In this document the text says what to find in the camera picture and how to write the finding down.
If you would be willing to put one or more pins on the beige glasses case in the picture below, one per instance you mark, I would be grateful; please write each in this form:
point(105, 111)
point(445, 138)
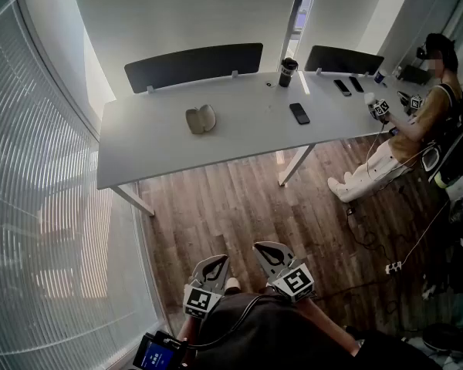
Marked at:
point(200, 118)

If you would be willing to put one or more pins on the dark bag on desk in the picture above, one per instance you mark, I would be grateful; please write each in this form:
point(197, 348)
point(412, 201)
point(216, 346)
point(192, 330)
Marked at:
point(413, 75)

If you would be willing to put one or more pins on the blue and white cup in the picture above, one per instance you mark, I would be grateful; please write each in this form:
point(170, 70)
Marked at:
point(379, 76)

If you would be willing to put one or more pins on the white power strip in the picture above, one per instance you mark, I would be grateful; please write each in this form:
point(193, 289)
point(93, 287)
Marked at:
point(393, 267)

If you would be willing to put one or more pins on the window blinds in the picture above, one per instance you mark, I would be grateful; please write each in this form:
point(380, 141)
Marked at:
point(42, 206)

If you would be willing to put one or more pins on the long black desk divider panel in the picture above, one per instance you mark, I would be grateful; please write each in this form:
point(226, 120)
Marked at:
point(193, 66)

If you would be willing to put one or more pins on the person's left forearm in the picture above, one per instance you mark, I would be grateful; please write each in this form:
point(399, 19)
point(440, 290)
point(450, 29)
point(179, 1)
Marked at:
point(187, 328)

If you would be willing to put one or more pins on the black drink bottle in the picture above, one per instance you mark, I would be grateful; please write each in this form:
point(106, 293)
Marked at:
point(287, 71)

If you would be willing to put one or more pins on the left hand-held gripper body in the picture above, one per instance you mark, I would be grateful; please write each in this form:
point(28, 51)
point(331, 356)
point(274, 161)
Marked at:
point(202, 301)

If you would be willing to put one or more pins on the person's black clothing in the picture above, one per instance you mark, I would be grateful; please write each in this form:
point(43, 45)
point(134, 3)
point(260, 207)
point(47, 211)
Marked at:
point(278, 334)

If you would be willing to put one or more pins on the white metal desk leg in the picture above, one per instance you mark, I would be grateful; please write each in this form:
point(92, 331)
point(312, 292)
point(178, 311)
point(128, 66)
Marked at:
point(295, 164)
point(135, 200)

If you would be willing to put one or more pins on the person's right forearm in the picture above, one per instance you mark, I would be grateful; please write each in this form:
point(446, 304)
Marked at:
point(328, 326)

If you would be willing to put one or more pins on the large black smartphone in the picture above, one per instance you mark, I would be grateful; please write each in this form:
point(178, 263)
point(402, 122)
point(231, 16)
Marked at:
point(299, 113)

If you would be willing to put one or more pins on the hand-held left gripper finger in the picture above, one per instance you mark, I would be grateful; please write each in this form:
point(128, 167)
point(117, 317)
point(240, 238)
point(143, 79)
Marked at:
point(224, 274)
point(199, 267)

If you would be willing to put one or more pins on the white rounded object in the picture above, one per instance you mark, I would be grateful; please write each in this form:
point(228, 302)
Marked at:
point(369, 98)

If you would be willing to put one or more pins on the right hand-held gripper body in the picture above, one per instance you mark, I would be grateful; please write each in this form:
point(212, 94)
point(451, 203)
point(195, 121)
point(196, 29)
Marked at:
point(295, 281)

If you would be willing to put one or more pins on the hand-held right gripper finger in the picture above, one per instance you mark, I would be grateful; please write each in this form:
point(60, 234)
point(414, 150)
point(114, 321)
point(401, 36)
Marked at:
point(281, 249)
point(263, 266)

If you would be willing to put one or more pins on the wrist-mounted device with blue screen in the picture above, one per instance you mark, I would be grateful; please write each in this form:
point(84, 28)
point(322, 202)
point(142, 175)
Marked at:
point(154, 355)

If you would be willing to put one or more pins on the person's shoe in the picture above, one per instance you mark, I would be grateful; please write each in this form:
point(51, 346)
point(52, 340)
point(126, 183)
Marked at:
point(231, 283)

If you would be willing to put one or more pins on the short black desk divider panel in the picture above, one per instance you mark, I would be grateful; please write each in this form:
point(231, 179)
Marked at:
point(341, 61)

